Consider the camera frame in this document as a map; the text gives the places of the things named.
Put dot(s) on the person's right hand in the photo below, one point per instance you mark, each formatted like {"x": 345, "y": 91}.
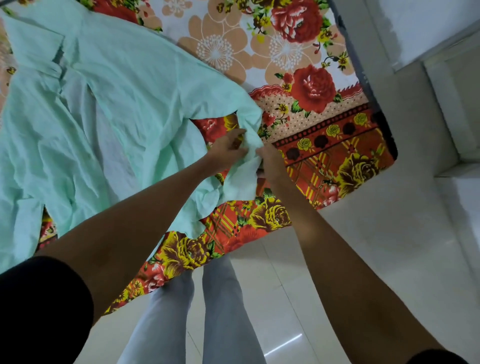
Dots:
{"x": 273, "y": 167}

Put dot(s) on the person's left hand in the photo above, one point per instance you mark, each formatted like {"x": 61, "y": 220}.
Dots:
{"x": 225, "y": 152}

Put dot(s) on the mint green shirt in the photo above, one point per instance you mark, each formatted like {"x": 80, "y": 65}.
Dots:
{"x": 123, "y": 97}

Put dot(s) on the person's left forearm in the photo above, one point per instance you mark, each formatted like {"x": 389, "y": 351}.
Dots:
{"x": 131, "y": 232}

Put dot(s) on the person's right forearm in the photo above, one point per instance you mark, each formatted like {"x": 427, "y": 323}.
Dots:
{"x": 348, "y": 285}

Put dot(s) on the red floral bedsheet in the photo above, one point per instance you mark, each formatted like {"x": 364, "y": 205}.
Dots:
{"x": 318, "y": 123}

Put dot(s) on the dark mattress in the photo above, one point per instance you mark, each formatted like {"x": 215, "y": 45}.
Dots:
{"x": 360, "y": 67}

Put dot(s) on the light blue jeans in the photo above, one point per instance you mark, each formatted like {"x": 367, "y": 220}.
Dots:
{"x": 225, "y": 318}

